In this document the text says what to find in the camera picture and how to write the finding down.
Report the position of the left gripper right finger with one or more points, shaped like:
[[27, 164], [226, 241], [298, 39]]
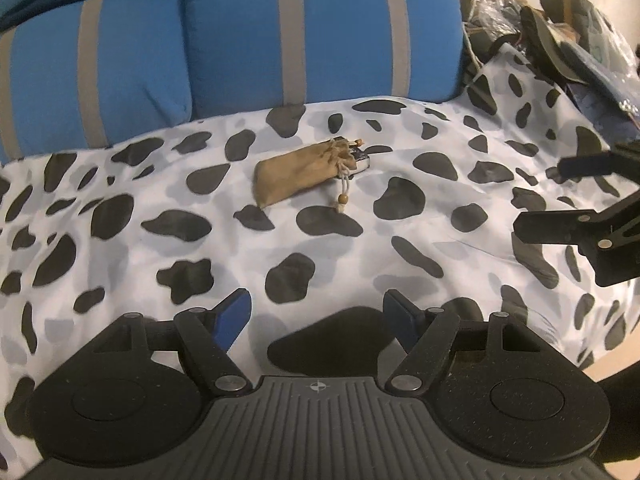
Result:
[[427, 338]]

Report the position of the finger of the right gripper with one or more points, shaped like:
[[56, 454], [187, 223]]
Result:
[[622, 159], [609, 239]]

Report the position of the blue striped cushion left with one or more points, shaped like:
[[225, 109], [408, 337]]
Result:
[[92, 74]]

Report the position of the dark clutter pile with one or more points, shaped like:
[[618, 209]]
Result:
[[572, 43]]

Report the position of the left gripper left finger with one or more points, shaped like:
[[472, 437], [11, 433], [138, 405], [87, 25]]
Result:
[[206, 336]]

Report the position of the blue striped cushion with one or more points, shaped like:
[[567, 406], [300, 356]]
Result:
[[255, 54], [92, 74]]

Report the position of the cow print blanket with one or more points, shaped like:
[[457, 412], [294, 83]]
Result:
[[168, 222]]

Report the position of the gold drawstring pouch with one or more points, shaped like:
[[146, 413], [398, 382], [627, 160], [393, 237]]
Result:
[[280, 177]]

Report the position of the black card box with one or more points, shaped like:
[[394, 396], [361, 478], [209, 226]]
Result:
[[351, 157]]

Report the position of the blue striped cushion right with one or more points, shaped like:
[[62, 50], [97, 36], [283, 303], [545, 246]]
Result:
[[255, 54]]

